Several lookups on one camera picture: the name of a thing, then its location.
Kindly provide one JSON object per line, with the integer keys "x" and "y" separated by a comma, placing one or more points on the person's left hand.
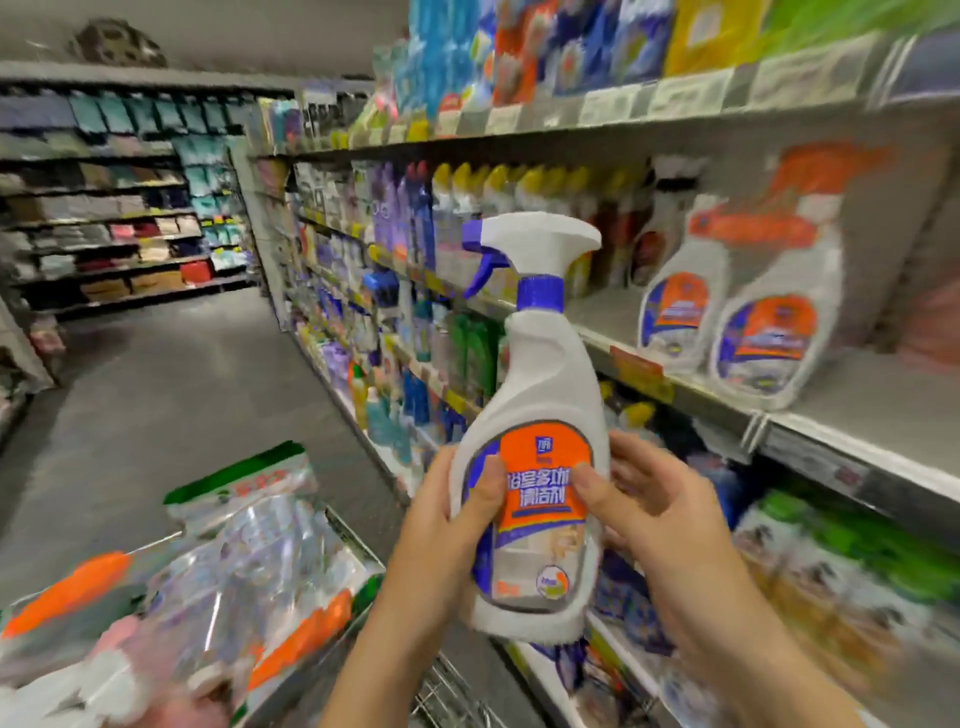
{"x": 435, "y": 555}

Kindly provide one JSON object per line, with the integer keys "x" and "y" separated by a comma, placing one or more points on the person's right hand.
{"x": 690, "y": 570}

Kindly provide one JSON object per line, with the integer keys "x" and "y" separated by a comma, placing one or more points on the cluster of teal cleaner bottles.
{"x": 383, "y": 405}

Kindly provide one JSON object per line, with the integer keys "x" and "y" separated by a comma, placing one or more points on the row of white green-capped bottles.
{"x": 855, "y": 570}

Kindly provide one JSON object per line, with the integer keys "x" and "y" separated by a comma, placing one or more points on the large green white cleaner pouch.
{"x": 240, "y": 488}

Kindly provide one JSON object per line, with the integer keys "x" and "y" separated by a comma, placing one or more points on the cluster of green cleaner bottles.
{"x": 480, "y": 353}

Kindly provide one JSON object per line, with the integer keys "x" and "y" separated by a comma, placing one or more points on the white orange-trigger spray bottle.
{"x": 780, "y": 315}
{"x": 683, "y": 300}

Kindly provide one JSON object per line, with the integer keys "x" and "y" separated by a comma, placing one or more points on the row of purple cleaner bottles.
{"x": 398, "y": 210}

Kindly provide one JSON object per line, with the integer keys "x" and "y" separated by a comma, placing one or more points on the row of yellow-capped cleaner bottles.
{"x": 510, "y": 210}

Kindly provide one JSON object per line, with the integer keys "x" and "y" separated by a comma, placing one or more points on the row of blue cleaner packs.
{"x": 510, "y": 45}

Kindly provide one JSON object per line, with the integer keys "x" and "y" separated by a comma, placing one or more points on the yellow green cleaner bottle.
{"x": 713, "y": 30}

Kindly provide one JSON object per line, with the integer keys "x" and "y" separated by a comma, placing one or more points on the grey shopping cart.
{"x": 450, "y": 690}

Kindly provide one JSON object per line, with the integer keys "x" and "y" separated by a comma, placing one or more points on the orange promo sign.
{"x": 642, "y": 375}

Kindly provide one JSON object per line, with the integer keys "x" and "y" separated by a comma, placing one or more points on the red white price tag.
{"x": 449, "y": 113}

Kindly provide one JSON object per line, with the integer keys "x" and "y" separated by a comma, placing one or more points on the store shelving with refill pouches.
{"x": 23, "y": 360}

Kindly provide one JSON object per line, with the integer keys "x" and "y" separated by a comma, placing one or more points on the distant store shelving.
{"x": 120, "y": 195}

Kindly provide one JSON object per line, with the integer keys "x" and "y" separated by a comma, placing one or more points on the round patterned wall ornament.
{"x": 117, "y": 42}

